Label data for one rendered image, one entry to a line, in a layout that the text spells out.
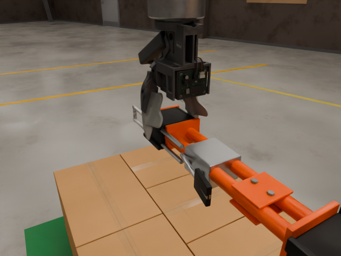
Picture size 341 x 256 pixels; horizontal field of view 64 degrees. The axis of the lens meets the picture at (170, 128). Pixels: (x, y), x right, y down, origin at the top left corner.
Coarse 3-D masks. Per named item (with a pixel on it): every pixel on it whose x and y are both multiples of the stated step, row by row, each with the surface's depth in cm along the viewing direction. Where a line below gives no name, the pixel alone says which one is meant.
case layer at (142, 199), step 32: (96, 160) 168; (128, 160) 168; (160, 160) 168; (64, 192) 141; (96, 192) 141; (128, 192) 141; (160, 192) 141; (192, 192) 141; (224, 192) 141; (96, 224) 121; (128, 224) 121; (160, 224) 121; (192, 224) 121; (224, 224) 121
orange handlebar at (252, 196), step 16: (192, 128) 52; (224, 176) 39; (240, 176) 41; (256, 176) 38; (240, 192) 35; (256, 192) 35; (272, 192) 34; (288, 192) 35; (240, 208) 36; (256, 208) 33; (272, 208) 36; (288, 208) 34; (304, 208) 33; (256, 224) 34; (272, 224) 31; (288, 224) 31
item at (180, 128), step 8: (168, 112) 55; (176, 112) 55; (184, 112) 55; (168, 120) 52; (176, 120) 52; (184, 120) 52; (192, 120) 52; (168, 128) 49; (176, 128) 50; (184, 128) 51; (184, 136) 52; (168, 144) 51
